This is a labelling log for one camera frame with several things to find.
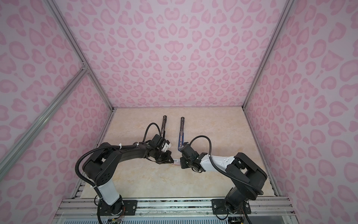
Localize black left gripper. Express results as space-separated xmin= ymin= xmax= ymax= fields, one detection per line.
xmin=154 ymin=148 xmax=175 ymax=163

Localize red white staple box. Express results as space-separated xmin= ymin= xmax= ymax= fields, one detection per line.
xmin=172 ymin=159 xmax=181 ymax=166

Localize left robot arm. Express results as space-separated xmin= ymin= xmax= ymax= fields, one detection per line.
xmin=75 ymin=140 xmax=173 ymax=214

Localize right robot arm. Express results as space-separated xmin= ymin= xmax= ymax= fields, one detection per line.
xmin=180 ymin=142 xmax=268 ymax=214

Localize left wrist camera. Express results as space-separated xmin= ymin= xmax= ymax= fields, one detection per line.
xmin=148 ymin=134 xmax=172 ymax=152

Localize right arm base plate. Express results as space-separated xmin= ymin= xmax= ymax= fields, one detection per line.
xmin=211 ymin=199 xmax=251 ymax=215

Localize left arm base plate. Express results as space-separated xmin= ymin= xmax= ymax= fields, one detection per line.
xmin=98 ymin=199 xmax=138 ymax=216

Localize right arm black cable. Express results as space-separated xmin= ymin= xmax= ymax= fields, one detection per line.
xmin=189 ymin=135 xmax=264 ymax=196

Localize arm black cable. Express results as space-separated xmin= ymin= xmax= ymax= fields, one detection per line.
xmin=75 ymin=122 xmax=162 ymax=188
xmin=189 ymin=135 xmax=264 ymax=196

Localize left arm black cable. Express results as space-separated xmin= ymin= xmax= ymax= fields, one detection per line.
xmin=75 ymin=122 xmax=162 ymax=188

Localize aluminium front rail frame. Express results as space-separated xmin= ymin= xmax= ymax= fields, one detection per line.
xmin=55 ymin=197 xmax=298 ymax=224

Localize aluminium diagonal wall strut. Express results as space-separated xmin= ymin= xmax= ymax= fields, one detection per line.
xmin=1 ymin=66 xmax=88 ymax=180

